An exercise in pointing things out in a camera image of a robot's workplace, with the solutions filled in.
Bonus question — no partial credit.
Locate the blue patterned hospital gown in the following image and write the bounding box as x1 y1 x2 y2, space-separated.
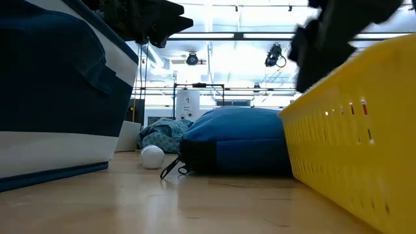
138 117 194 154

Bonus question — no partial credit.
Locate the white ball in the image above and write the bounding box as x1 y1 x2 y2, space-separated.
139 144 166 170

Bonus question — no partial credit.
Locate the white pillar with sign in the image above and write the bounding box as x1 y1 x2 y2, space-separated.
175 90 201 123

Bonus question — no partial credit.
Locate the white plastic bin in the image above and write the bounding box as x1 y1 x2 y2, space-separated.
114 120 142 153

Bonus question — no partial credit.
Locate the blue zip pouch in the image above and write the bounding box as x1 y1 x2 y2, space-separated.
159 107 293 180

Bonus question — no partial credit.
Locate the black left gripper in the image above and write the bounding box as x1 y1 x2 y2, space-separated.
97 0 194 49

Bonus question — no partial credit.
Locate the round black overhead camera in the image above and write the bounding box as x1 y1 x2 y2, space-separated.
185 52 200 66

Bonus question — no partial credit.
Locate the black cabinet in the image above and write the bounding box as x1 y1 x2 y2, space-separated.
125 98 146 126

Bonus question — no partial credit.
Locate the black overhead device with cable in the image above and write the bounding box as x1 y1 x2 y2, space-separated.
264 44 287 68

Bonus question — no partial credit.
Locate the black overhead crossbar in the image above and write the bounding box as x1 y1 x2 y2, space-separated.
168 31 416 42

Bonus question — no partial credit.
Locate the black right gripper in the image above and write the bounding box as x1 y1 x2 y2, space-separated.
287 0 404 94

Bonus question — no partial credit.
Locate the navy white fabric bin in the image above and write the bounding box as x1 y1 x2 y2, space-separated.
0 0 140 193

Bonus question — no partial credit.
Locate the yellow slotted plastic basket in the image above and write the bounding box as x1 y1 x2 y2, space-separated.
278 33 416 234

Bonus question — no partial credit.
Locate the black metal frame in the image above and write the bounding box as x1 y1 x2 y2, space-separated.
172 83 226 120

